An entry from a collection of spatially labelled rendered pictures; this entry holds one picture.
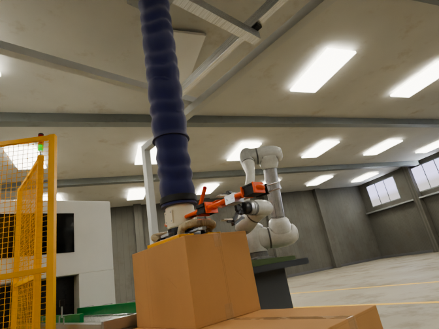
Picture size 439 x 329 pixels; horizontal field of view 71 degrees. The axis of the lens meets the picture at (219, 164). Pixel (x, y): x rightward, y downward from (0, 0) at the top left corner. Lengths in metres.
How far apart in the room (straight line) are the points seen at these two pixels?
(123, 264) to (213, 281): 11.61
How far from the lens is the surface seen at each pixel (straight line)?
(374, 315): 1.36
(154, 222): 5.47
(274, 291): 2.25
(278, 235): 2.30
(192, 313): 1.49
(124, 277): 13.06
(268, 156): 2.31
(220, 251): 1.59
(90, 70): 4.13
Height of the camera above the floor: 0.75
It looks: 19 degrees up
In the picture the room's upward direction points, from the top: 10 degrees counter-clockwise
